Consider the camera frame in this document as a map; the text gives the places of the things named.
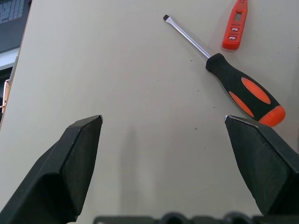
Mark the dark grey laptop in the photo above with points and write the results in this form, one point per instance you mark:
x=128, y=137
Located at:
x=11, y=28

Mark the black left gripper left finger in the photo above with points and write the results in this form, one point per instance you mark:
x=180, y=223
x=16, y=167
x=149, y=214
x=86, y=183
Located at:
x=58, y=177

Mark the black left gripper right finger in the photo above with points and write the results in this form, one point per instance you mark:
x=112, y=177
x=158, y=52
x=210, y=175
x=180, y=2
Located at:
x=268, y=168

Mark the orange digital voltage tester pen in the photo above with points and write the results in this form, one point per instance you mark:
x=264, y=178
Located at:
x=234, y=30

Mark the black orange screwdriver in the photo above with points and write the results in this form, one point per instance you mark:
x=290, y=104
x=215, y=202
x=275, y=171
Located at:
x=233, y=77

